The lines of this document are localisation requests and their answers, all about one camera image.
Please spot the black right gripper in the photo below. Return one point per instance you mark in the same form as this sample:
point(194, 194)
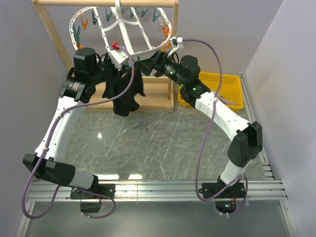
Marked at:
point(157, 62)

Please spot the yellow plastic tray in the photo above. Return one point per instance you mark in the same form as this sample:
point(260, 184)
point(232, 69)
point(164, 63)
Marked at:
point(230, 88)

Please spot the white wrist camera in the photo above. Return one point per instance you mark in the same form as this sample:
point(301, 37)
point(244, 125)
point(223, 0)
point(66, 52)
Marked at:
point(118, 56)
point(176, 43)

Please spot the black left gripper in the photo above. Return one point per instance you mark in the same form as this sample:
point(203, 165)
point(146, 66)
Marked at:
point(118, 74)

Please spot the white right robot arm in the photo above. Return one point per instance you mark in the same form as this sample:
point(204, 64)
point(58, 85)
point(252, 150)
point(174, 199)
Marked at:
point(246, 137)

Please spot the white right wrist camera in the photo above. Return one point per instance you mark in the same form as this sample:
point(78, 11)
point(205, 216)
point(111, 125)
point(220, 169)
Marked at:
point(176, 43)

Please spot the black striped underwear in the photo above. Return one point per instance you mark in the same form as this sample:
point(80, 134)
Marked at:
point(126, 103)

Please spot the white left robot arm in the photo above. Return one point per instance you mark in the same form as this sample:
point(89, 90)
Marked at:
point(48, 160)

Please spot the pink folded cloth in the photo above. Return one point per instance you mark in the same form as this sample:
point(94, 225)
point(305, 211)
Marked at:
point(225, 101)

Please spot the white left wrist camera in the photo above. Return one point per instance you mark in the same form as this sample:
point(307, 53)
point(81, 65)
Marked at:
point(118, 56)

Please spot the white oval clip hanger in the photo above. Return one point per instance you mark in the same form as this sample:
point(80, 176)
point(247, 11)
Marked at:
point(141, 28)

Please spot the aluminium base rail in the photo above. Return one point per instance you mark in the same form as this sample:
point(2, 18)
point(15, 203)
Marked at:
point(163, 190)

